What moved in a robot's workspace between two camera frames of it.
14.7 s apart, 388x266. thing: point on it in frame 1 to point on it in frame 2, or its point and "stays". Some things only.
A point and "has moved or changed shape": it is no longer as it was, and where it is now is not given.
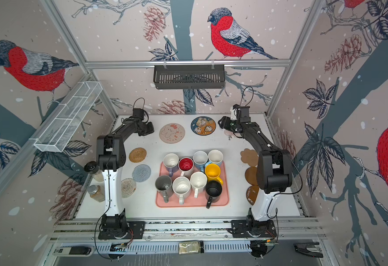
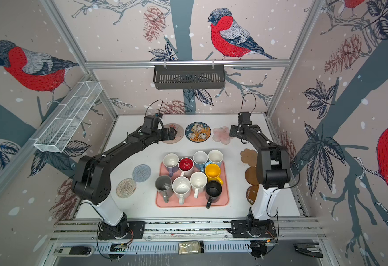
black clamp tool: (309, 249) stays
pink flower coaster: (229, 133) has moved or changed shape
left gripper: (151, 129) to (167, 136)
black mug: (213, 189) stays
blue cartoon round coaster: (203, 126) has moved or changed shape
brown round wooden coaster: (250, 174) stays
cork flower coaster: (250, 157) stays
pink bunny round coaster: (172, 133) stays
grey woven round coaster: (141, 173) stays
